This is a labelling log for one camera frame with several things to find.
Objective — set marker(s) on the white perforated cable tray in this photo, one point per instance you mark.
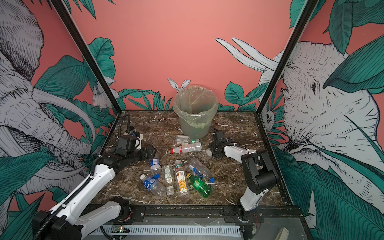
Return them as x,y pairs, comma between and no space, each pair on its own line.
162,230

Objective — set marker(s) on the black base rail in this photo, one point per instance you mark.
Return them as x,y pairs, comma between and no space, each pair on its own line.
230,213

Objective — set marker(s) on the blue label clear water bottle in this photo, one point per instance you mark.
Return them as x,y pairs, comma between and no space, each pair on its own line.
155,166

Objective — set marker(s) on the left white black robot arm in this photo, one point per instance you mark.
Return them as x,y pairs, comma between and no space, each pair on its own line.
65,220

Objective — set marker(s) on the sunflower label tea bottle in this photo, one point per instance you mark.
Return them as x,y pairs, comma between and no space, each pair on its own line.
181,179

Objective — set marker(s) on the grey mesh waste bin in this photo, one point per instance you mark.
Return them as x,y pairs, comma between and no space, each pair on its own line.
193,123

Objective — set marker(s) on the clear bottle green neck band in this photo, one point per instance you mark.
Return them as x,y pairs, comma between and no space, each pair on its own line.
182,139

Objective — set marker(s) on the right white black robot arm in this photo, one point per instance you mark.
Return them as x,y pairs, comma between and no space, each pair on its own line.
259,171

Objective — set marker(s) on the clear bottle green white label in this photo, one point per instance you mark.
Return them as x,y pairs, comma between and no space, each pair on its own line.
169,180

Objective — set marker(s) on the clear bottle blue cap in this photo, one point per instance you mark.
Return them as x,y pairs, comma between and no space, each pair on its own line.
201,170

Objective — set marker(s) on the red cap white bottle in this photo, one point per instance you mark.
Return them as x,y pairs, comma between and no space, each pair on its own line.
187,148

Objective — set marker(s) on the clear plastic bin liner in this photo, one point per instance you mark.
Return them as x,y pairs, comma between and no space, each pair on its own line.
195,105

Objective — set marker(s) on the black frame post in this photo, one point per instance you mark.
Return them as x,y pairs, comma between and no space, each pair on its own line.
298,30
84,49

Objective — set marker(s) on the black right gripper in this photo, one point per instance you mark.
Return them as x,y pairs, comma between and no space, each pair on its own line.
217,155

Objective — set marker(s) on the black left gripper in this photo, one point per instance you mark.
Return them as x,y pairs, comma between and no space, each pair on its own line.
144,155

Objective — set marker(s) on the right black frame post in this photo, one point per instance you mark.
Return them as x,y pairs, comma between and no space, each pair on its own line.
298,30

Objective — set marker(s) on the left black frame post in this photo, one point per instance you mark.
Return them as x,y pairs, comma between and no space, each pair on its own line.
84,49

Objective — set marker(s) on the grey black stapler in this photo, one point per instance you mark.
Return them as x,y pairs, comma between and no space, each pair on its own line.
139,137

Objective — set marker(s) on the green soda bottle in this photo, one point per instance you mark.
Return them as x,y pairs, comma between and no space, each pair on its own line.
199,185

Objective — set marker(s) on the crushed blue label water bottle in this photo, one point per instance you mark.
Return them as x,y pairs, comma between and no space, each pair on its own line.
153,186

